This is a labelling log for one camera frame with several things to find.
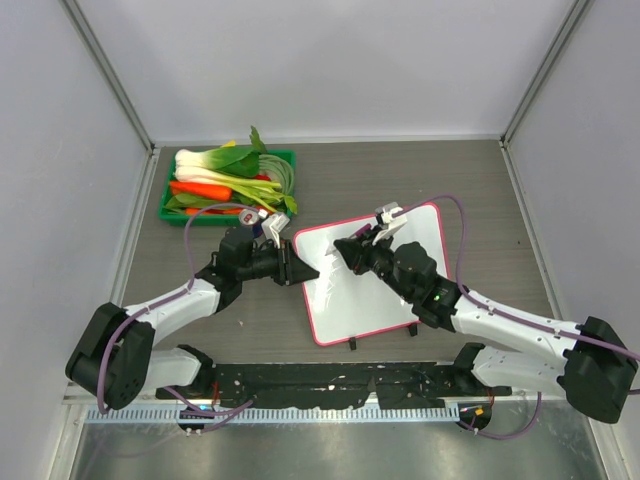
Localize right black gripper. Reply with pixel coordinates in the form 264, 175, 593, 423
336, 224, 415, 301

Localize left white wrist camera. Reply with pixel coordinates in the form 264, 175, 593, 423
261, 212, 290, 248

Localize aluminium frame rail left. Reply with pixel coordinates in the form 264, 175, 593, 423
59, 0, 159, 304

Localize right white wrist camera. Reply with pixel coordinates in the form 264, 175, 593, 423
372, 202, 407, 245

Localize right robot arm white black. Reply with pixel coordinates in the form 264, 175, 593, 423
333, 229, 639, 424

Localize aluminium frame rail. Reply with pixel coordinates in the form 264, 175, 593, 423
500, 0, 594, 149
59, 0, 159, 304

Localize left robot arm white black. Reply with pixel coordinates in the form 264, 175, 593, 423
65, 227, 319, 414

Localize aluminium frame rail right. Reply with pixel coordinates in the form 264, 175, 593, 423
500, 0, 594, 149

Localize green onion stalks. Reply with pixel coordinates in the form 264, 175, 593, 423
219, 154, 299, 215

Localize bok choy white green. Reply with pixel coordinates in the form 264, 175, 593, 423
174, 126, 268, 178

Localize white marker pen pink cap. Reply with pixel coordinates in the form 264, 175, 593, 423
326, 223, 371, 255

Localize pink framed whiteboard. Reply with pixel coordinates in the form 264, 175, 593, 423
293, 215, 419, 347

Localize white slotted cable duct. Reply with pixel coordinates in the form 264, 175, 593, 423
84, 402, 460, 425

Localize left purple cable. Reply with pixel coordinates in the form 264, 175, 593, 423
95, 202, 269, 432

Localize red bull drink can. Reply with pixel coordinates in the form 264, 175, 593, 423
238, 208, 268, 239

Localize orange carrot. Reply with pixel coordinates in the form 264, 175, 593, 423
169, 181, 233, 202

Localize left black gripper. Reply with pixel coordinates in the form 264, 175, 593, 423
237, 236, 316, 285

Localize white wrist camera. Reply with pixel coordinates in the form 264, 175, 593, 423
261, 212, 290, 248
372, 202, 407, 245

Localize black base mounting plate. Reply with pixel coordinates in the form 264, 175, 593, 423
175, 362, 512, 410

